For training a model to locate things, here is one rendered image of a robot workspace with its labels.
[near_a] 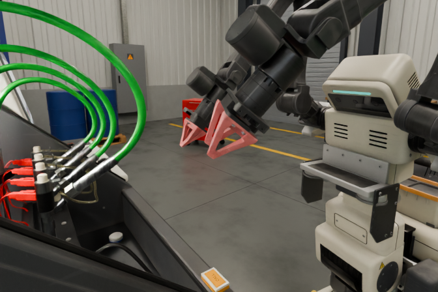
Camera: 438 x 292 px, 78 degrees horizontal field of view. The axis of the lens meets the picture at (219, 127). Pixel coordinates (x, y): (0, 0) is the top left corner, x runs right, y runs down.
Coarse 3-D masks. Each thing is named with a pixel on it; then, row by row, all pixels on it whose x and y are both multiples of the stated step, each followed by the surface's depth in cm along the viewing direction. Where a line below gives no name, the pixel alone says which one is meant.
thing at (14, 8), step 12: (12, 12) 38; (24, 12) 38; (36, 12) 38; (60, 24) 39; (72, 24) 40; (84, 36) 40; (96, 48) 41; (108, 48) 42; (108, 60) 42; (120, 60) 43; (120, 72) 43; (132, 84) 43; (144, 108) 45; (144, 120) 45; (132, 144) 45; (120, 156) 45
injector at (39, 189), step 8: (40, 184) 49; (48, 184) 50; (40, 192) 50; (48, 192) 50; (40, 200) 50; (48, 200) 50; (64, 200) 53; (40, 208) 50; (48, 208) 51; (56, 208) 52; (40, 216) 51; (48, 216) 51; (48, 224) 51; (48, 232) 52
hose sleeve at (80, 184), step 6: (102, 162) 45; (108, 162) 45; (114, 162) 45; (96, 168) 45; (102, 168) 45; (108, 168) 45; (90, 174) 44; (96, 174) 44; (102, 174) 45; (78, 180) 44; (84, 180) 44; (90, 180) 44; (78, 186) 44; (84, 186) 44
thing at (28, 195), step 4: (12, 192) 51; (16, 192) 51; (20, 192) 51; (24, 192) 51; (28, 192) 51; (32, 192) 51; (12, 196) 51; (16, 196) 51; (20, 196) 50; (24, 196) 50; (28, 196) 50; (32, 196) 50; (28, 200) 51; (32, 200) 51
